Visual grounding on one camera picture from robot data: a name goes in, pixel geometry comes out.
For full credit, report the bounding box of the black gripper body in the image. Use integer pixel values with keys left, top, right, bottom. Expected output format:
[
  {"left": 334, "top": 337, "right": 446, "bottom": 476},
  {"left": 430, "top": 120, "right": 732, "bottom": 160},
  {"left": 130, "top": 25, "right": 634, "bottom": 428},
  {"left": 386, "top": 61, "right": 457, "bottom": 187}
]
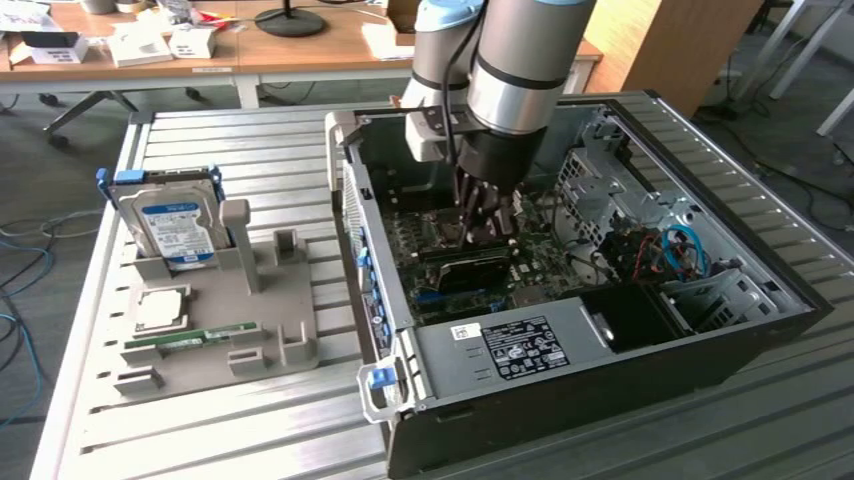
[{"left": 457, "top": 127, "right": 550, "bottom": 189}]

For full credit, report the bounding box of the graphics card with black heatsink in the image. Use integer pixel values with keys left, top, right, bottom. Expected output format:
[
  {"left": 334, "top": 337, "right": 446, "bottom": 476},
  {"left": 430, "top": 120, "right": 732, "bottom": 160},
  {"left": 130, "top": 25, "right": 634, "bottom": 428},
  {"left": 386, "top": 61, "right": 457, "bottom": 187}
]
[{"left": 433, "top": 251, "right": 514, "bottom": 292}]

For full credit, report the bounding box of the CPU socket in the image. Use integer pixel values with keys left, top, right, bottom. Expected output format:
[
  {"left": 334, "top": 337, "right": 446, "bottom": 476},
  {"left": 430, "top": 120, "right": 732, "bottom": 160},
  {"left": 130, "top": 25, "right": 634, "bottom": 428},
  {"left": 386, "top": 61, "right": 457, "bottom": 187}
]
[{"left": 425, "top": 207, "right": 469, "bottom": 247}]

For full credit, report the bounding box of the green motherboard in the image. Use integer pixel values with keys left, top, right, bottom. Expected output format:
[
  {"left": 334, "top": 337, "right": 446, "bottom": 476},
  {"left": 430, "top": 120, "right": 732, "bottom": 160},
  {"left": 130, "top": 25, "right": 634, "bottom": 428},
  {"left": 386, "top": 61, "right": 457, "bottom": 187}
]
[{"left": 383, "top": 187, "right": 622, "bottom": 326}]

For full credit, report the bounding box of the tall metal disk bay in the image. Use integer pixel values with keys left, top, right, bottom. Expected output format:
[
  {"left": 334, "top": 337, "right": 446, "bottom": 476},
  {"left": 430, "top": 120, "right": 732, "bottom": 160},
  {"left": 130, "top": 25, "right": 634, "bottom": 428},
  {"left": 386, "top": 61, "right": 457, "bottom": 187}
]
[{"left": 553, "top": 107, "right": 696, "bottom": 242}]

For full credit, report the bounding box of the blue expansion slot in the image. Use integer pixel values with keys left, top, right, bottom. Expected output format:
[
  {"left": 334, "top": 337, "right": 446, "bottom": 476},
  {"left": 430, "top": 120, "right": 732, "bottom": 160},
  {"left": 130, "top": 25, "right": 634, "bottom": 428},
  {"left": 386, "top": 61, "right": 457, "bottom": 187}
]
[{"left": 413, "top": 288, "right": 493, "bottom": 307}]

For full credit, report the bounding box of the white paper stack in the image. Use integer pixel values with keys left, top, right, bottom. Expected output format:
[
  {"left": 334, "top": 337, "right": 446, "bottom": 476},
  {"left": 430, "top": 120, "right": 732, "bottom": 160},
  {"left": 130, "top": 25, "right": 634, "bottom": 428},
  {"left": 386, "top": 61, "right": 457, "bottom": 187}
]
[{"left": 362, "top": 22, "right": 419, "bottom": 62}]

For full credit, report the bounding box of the grey power supply unit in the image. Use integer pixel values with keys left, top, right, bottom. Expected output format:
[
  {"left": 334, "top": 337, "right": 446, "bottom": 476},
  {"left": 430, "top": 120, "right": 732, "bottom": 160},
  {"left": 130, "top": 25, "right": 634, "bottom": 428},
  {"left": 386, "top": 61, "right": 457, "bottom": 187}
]
[{"left": 417, "top": 297, "right": 619, "bottom": 401}]

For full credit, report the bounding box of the wooden cabinet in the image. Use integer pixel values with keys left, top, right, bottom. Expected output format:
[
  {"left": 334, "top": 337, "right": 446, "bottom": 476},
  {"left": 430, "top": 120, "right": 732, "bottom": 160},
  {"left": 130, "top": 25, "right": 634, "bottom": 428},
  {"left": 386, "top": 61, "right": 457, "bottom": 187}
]
[{"left": 566, "top": 0, "right": 766, "bottom": 119}]

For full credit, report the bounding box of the wooden desk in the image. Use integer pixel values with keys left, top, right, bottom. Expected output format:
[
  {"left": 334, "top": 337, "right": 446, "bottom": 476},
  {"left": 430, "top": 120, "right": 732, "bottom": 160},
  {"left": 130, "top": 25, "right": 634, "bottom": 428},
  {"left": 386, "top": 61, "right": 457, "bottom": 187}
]
[{"left": 0, "top": 0, "right": 606, "bottom": 149}]

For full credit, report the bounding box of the low metal disk bay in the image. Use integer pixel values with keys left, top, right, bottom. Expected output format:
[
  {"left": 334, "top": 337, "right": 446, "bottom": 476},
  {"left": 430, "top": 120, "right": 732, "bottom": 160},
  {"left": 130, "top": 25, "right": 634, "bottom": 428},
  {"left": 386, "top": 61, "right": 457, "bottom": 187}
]
[{"left": 657, "top": 267, "right": 782, "bottom": 334}]

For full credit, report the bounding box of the black open PC case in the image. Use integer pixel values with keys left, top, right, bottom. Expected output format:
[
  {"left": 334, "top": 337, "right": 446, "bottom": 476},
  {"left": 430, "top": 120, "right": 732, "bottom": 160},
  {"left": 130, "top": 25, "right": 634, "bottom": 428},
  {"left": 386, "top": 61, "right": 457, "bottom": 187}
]
[{"left": 325, "top": 89, "right": 837, "bottom": 479}]

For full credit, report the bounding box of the black monitor stand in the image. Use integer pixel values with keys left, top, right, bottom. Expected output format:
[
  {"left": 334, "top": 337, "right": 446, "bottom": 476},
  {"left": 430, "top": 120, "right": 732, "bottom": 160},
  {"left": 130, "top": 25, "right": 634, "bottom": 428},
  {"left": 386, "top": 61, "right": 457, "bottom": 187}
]
[{"left": 254, "top": 0, "right": 329, "bottom": 39}]

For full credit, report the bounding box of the grey printed parts rack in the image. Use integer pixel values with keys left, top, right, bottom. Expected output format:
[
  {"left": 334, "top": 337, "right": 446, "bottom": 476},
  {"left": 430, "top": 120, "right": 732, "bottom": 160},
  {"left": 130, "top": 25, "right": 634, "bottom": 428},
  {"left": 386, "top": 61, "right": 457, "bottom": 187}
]
[{"left": 112, "top": 197, "right": 322, "bottom": 399}]

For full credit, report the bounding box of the hard disk in blue caddy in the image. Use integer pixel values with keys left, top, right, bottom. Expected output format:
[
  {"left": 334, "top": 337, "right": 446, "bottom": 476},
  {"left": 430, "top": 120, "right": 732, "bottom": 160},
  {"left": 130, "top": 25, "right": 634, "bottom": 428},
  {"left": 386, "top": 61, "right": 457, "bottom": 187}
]
[{"left": 92, "top": 164, "right": 226, "bottom": 266}]

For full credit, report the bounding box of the silver CPU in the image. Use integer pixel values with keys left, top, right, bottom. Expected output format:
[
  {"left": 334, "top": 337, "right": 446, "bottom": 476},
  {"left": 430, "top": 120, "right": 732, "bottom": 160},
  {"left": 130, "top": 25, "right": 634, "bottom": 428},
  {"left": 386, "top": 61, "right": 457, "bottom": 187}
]
[{"left": 132, "top": 291, "right": 194, "bottom": 334}]

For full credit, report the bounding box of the white labelled box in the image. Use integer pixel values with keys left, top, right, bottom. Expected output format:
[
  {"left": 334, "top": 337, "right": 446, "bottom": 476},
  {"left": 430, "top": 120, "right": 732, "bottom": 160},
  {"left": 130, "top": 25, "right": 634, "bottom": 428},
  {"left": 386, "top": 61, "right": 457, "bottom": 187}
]
[{"left": 167, "top": 24, "right": 221, "bottom": 60}]

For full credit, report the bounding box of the white open box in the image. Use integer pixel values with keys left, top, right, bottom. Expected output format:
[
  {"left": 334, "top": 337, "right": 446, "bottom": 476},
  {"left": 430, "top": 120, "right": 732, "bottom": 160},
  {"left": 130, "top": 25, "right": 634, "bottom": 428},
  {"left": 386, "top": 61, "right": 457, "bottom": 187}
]
[{"left": 106, "top": 22, "right": 175, "bottom": 69}]

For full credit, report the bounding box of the black and white box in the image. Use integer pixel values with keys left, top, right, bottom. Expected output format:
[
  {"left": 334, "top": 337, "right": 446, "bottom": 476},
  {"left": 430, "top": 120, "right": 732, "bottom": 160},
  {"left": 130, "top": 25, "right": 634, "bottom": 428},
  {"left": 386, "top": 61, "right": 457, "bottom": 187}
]
[{"left": 19, "top": 30, "right": 92, "bottom": 65}]

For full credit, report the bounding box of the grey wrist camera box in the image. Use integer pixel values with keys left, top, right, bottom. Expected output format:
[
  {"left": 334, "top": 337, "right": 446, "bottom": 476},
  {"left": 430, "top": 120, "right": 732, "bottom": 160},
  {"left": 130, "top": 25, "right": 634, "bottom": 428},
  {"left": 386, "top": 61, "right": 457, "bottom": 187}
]
[{"left": 403, "top": 109, "right": 483, "bottom": 163}]

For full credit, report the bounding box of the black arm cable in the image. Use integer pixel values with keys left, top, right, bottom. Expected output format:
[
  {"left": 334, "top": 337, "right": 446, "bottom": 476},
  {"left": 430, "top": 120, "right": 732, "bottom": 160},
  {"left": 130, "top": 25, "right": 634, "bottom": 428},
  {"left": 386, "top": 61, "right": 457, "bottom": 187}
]
[{"left": 442, "top": 19, "right": 486, "bottom": 167}]

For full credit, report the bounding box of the red wire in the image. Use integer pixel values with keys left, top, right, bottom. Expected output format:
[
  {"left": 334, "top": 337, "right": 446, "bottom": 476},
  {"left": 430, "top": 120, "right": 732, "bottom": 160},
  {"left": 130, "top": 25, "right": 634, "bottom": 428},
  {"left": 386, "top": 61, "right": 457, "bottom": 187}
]
[{"left": 635, "top": 233, "right": 664, "bottom": 272}]

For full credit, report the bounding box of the blue wire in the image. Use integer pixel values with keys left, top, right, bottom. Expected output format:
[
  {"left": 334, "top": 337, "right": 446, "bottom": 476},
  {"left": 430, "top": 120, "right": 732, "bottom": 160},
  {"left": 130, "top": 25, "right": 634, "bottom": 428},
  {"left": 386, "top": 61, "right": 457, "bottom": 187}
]
[{"left": 660, "top": 223, "right": 713, "bottom": 279}]

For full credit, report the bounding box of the black floor cable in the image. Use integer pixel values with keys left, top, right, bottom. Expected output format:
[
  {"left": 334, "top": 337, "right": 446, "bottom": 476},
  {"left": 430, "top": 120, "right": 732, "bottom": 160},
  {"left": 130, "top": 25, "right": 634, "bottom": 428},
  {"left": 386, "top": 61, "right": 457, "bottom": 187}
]
[{"left": 692, "top": 49, "right": 854, "bottom": 231}]

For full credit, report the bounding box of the white table frame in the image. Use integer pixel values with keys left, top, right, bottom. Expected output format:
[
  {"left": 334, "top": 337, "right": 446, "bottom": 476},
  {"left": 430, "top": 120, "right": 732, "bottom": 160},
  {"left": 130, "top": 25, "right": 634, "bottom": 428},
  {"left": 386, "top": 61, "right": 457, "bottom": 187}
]
[{"left": 766, "top": 0, "right": 854, "bottom": 137}]

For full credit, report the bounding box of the grey floor cable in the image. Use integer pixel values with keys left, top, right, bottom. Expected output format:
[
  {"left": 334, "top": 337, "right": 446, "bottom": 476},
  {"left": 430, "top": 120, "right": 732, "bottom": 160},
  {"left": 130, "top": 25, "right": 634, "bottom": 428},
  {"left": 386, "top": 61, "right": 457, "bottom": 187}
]
[{"left": 0, "top": 208, "right": 106, "bottom": 239}]

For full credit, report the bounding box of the blue floor cable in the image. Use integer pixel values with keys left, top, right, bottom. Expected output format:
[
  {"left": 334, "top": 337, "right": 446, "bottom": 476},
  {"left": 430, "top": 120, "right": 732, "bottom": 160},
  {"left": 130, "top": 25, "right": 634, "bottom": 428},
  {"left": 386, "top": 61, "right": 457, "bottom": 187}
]
[{"left": 0, "top": 239, "right": 54, "bottom": 427}]

